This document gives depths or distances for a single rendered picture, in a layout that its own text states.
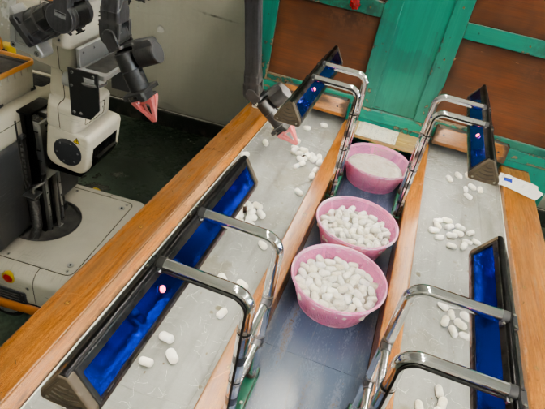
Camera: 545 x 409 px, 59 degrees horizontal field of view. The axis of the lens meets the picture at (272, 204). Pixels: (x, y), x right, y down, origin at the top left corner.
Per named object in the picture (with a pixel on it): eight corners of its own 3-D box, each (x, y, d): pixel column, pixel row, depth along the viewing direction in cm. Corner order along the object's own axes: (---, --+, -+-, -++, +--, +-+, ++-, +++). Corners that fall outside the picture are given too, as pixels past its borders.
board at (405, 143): (343, 134, 204) (344, 131, 203) (350, 120, 216) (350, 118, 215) (421, 157, 198) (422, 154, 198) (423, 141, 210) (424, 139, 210)
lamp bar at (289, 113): (272, 120, 141) (276, 96, 137) (323, 61, 191) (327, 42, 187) (298, 127, 140) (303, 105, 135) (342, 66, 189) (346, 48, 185)
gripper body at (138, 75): (160, 86, 139) (149, 61, 135) (144, 99, 131) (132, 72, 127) (141, 91, 141) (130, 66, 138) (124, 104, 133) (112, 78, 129)
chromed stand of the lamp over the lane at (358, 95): (281, 191, 178) (305, 74, 152) (296, 166, 194) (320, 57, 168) (330, 207, 175) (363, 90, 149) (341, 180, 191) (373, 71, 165)
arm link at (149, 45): (116, 23, 131) (99, 32, 124) (152, 12, 127) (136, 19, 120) (135, 66, 137) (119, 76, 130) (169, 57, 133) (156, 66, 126)
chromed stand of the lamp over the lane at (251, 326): (139, 420, 101) (140, 263, 75) (184, 348, 117) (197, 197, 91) (224, 457, 97) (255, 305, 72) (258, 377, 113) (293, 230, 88)
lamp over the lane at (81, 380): (39, 398, 64) (32, 364, 59) (225, 176, 113) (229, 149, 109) (92, 422, 62) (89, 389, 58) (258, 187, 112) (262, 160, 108)
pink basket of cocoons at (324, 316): (272, 316, 129) (278, 291, 124) (299, 256, 150) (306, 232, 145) (370, 352, 125) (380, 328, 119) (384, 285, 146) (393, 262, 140)
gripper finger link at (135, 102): (171, 113, 142) (158, 82, 138) (160, 122, 136) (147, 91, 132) (152, 117, 145) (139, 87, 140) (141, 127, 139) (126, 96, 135)
